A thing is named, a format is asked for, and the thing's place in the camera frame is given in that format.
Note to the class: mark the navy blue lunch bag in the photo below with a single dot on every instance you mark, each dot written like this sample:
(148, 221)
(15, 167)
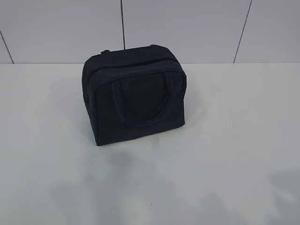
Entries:
(133, 93)

